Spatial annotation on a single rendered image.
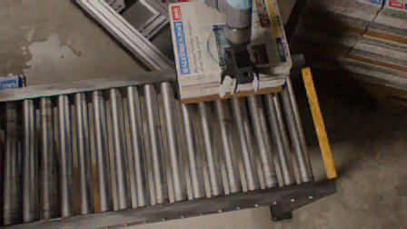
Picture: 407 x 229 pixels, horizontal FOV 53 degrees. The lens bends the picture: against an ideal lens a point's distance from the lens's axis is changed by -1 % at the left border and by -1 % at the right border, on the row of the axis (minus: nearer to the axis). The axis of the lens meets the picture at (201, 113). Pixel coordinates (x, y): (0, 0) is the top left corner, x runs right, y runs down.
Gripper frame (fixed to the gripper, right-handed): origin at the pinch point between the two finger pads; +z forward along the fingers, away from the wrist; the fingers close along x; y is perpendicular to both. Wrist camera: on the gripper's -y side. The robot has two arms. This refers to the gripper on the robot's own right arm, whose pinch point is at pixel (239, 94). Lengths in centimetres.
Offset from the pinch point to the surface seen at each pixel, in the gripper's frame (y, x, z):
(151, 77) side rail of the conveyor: 27.1, 28.1, 8.2
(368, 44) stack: 53, -74, 23
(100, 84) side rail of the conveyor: 27, 47, 8
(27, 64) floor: 115, 104, 50
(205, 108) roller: 14.0, 9.5, 15.8
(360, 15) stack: 47, -63, 4
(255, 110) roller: 11.3, -8.8, 17.6
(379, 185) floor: 28, -86, 100
